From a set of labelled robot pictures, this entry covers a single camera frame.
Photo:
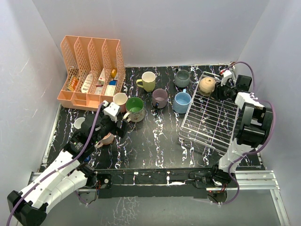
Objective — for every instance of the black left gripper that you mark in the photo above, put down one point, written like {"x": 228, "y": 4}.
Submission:
{"x": 116, "y": 130}

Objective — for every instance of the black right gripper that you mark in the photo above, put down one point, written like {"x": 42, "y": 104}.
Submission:
{"x": 219, "y": 89}

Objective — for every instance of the green-inside mushroom pattern mug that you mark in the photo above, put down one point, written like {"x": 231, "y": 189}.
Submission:
{"x": 135, "y": 107}

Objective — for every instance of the tan glazed round mug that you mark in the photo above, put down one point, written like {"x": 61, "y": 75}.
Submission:
{"x": 206, "y": 86}

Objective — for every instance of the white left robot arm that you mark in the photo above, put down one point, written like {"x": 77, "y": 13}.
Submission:
{"x": 66, "y": 174}

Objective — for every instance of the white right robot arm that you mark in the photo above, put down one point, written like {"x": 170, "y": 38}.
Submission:
{"x": 252, "y": 126}

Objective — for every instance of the light pink mug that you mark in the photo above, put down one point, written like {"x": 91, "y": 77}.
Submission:
{"x": 107, "y": 140}

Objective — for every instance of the pink mug white inside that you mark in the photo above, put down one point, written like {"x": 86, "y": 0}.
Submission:
{"x": 120, "y": 99}

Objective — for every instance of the white printed flat box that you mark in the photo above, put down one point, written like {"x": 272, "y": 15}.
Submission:
{"x": 110, "y": 90}

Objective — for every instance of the blue white small box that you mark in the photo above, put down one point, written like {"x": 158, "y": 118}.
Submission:
{"x": 113, "y": 82}

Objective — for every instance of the purple ceramic mug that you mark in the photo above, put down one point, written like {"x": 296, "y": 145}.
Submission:
{"x": 159, "y": 98}

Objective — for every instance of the small white cup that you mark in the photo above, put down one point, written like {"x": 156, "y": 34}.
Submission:
{"x": 78, "y": 122}

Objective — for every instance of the white red medicine box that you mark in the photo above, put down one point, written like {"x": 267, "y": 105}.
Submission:
{"x": 102, "y": 78}

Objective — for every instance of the yellow-green ceramic mug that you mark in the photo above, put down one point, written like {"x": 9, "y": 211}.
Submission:
{"x": 147, "y": 82}

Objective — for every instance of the yellow small bottle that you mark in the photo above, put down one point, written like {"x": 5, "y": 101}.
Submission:
{"x": 113, "y": 73}

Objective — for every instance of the white labelled box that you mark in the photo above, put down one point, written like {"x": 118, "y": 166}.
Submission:
{"x": 87, "y": 83}

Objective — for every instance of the dark grey round mug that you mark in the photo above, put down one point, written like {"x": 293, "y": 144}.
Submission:
{"x": 182, "y": 78}

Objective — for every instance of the light blue ceramic mug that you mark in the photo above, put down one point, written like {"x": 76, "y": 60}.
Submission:
{"x": 181, "y": 102}

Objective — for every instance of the pink plastic file organizer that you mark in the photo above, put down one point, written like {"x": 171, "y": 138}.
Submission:
{"x": 85, "y": 55}

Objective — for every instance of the orange red packet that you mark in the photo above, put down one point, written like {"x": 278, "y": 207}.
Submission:
{"x": 72, "y": 84}

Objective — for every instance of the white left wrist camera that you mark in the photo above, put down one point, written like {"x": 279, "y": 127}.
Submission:
{"x": 111, "y": 109}

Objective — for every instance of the white wire dish rack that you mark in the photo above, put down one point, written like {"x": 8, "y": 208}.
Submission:
{"x": 209, "y": 123}

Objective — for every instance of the black front mounting rail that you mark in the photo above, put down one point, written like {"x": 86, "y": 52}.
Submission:
{"x": 166, "y": 182}

